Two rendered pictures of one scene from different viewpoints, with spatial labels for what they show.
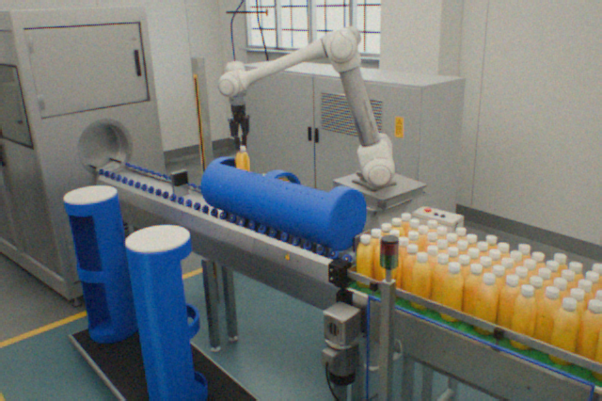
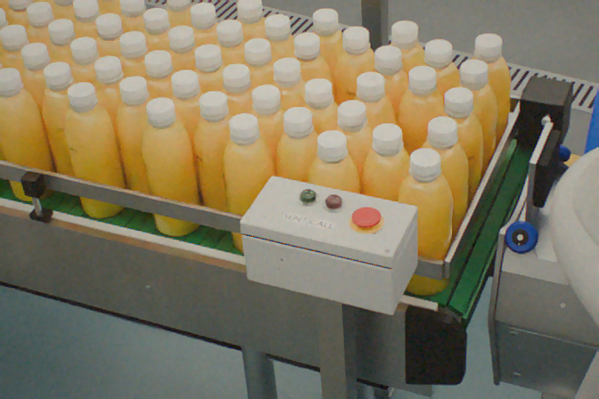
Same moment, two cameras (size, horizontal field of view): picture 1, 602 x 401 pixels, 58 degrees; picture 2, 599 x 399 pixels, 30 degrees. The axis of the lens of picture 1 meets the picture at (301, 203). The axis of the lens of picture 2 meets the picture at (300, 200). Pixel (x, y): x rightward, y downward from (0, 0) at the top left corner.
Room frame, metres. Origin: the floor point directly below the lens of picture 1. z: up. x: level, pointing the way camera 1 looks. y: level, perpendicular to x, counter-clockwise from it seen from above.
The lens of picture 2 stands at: (3.27, -0.96, 1.99)
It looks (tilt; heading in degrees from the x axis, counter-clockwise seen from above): 39 degrees down; 163
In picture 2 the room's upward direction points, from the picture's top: 5 degrees counter-clockwise
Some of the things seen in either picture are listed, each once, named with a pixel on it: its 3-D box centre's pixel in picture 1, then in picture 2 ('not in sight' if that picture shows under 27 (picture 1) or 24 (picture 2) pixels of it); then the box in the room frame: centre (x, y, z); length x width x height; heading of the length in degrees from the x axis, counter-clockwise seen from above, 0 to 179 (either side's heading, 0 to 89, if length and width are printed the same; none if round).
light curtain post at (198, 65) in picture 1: (209, 188); not in sight; (3.44, 0.60, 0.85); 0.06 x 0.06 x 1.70; 47
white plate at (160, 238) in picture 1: (158, 238); not in sight; (2.24, 0.64, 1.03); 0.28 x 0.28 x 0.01
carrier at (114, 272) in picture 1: (102, 265); not in sight; (2.88, 1.17, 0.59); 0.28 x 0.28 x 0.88
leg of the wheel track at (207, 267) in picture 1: (211, 306); not in sight; (2.85, 0.55, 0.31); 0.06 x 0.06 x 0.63; 47
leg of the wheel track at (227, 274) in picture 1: (229, 296); not in sight; (2.95, 0.46, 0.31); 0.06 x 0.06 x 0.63; 47
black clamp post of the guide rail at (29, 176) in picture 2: not in sight; (36, 196); (1.85, -0.94, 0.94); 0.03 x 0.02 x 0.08; 47
